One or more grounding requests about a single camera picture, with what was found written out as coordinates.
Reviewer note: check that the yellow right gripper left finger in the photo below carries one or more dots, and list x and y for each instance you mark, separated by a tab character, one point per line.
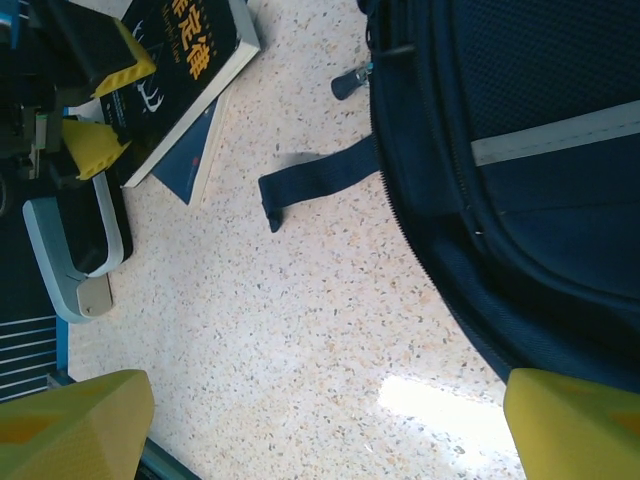
65	435

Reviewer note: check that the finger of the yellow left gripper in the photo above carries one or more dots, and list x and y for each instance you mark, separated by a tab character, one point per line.
125	65
95	147

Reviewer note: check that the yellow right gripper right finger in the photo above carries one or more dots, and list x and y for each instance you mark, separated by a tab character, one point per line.
575	435

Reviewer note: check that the black book gold title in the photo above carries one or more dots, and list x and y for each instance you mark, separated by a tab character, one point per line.
185	75

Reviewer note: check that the thin blue book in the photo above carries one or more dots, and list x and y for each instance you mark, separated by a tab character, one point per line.
192	160

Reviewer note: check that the navy blue backpack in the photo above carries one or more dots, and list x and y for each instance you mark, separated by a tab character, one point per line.
525	200

